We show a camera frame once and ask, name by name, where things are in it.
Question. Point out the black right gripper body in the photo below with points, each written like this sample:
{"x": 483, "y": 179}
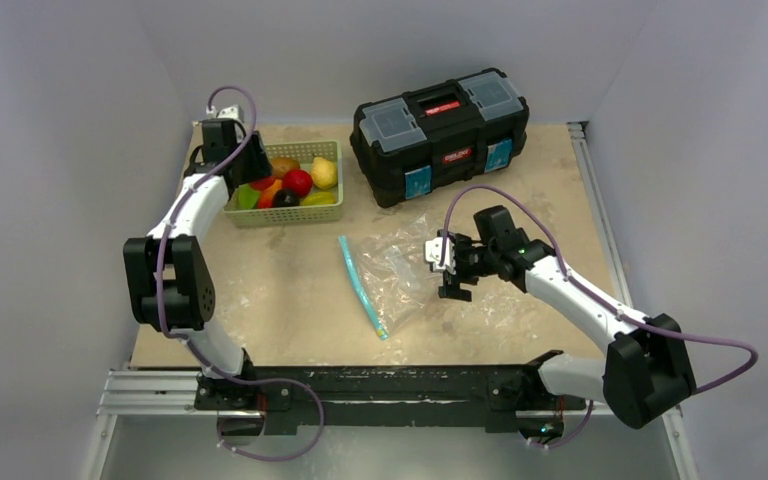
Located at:
{"x": 459, "y": 267}

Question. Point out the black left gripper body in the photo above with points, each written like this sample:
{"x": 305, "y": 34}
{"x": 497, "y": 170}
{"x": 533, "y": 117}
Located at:
{"x": 252, "y": 163}

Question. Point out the red fake tomato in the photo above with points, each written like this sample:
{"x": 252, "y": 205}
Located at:
{"x": 262, "y": 184}

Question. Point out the brown orange fake fruit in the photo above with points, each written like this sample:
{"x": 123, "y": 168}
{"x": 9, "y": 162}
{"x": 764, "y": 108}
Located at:
{"x": 282, "y": 165}

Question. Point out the red fake apple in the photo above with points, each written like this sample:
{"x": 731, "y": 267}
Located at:
{"x": 300, "y": 181}

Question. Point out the clear zip top bag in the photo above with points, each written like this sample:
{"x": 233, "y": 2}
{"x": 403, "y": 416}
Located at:
{"x": 389, "y": 274}

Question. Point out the yellow fake bell pepper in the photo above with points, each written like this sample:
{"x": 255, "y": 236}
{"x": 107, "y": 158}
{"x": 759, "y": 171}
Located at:
{"x": 319, "y": 199}

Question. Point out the yellow fake pear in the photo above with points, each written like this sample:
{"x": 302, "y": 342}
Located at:
{"x": 324, "y": 173}

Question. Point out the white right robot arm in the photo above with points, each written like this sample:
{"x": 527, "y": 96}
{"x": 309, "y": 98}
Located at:
{"x": 646, "y": 369}

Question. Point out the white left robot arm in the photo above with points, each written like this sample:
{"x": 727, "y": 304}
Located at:
{"x": 169, "y": 283}

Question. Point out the green perforated plastic basket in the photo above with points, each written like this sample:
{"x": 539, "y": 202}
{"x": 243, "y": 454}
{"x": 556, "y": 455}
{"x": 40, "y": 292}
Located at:
{"x": 304, "y": 153}

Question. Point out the black plastic toolbox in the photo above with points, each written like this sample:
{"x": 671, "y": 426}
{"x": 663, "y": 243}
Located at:
{"x": 412, "y": 144}

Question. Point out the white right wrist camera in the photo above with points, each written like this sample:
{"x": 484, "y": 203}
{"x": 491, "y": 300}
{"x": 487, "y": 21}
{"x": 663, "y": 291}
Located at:
{"x": 439, "y": 255}

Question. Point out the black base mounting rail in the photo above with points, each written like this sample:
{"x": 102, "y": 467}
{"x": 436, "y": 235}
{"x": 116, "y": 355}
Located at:
{"x": 496, "y": 398}

